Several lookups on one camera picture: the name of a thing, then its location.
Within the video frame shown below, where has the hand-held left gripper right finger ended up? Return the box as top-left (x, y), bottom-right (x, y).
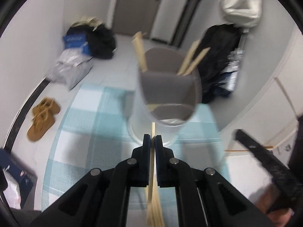
top-left (154, 135), bottom-right (259, 227)

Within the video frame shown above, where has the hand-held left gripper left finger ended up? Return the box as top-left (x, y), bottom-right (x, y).
top-left (41, 134), bottom-right (152, 227)

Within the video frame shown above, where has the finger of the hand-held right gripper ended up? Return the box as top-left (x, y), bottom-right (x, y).
top-left (234, 129), bottom-right (291, 178)

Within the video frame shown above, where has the wooden chopstick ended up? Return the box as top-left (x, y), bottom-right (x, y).
top-left (183, 47), bottom-right (211, 76)
top-left (224, 147), bottom-right (275, 152)
top-left (147, 122), bottom-right (157, 194)
top-left (177, 40), bottom-right (202, 75)
top-left (132, 33), bottom-right (145, 72)
top-left (136, 31), bottom-right (148, 72)

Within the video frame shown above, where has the pile of wooden chopsticks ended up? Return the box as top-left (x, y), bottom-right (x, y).
top-left (146, 184), bottom-right (166, 227)

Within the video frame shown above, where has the translucent plastic utensil cup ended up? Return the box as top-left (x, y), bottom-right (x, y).
top-left (128, 47), bottom-right (203, 147)

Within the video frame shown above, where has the person's right hand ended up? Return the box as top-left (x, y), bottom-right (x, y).
top-left (254, 186), bottom-right (294, 227)

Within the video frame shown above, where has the blue white checked mat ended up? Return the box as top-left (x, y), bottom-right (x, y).
top-left (41, 83), bottom-right (232, 227)

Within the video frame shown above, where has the black hanging coat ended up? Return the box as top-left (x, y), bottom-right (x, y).
top-left (196, 24), bottom-right (245, 104)

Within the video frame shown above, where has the brown shoe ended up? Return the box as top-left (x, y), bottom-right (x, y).
top-left (26, 110), bottom-right (56, 143)
top-left (32, 97), bottom-right (61, 121)

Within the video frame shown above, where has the grey plastic bag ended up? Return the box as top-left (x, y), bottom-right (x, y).
top-left (48, 49), bottom-right (94, 92)

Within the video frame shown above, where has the navy blue box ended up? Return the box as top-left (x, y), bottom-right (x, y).
top-left (0, 148), bottom-right (37, 210)

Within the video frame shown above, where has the black bag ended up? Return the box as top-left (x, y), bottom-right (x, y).
top-left (67, 23), bottom-right (117, 61)

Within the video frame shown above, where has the white plastic bag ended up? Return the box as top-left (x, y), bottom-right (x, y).
top-left (0, 170), bottom-right (22, 210)

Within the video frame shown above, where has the blue packet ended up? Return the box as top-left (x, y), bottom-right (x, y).
top-left (62, 33), bottom-right (90, 55)

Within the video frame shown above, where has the cream hanging bag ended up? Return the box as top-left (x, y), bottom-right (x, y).
top-left (216, 0), bottom-right (264, 29)

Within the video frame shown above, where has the beige cloth bag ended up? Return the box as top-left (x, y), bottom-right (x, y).
top-left (72, 16), bottom-right (105, 32)

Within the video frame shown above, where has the grey door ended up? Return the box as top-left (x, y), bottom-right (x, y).
top-left (111, 0), bottom-right (166, 38)

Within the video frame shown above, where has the dark vertical frame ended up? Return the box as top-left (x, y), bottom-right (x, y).
top-left (174, 0), bottom-right (204, 47)

